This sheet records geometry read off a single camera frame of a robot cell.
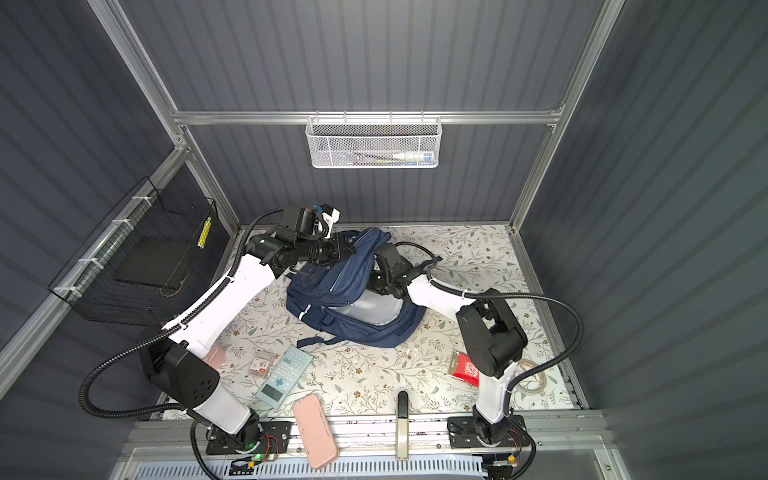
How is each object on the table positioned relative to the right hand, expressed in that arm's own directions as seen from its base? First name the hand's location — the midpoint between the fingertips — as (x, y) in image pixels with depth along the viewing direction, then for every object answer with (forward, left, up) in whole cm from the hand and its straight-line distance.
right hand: (360, 280), depth 90 cm
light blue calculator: (-25, +20, -10) cm, 34 cm away
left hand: (-1, -1, +16) cm, 16 cm away
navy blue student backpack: (-12, +5, +9) cm, 16 cm away
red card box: (-22, -30, -12) cm, 39 cm away
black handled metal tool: (-38, -12, -9) cm, 41 cm away
